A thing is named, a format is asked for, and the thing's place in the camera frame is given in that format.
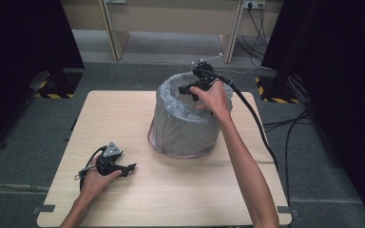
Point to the person's left hand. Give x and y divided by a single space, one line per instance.
95 185

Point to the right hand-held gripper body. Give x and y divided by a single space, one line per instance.
206 76

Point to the black curtain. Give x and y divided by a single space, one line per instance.
345 79
19 47

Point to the white power strip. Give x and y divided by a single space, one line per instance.
253 3

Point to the person's right hand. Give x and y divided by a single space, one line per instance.
217 101

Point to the grey tape strip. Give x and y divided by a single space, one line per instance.
286 210
42 209

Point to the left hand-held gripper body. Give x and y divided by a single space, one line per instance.
107 164

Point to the striped-edge black stand base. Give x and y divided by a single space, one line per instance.
60 84
275 91

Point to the light wooden desk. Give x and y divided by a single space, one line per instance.
171 15

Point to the grey garbage bag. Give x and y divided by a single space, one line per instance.
183 133

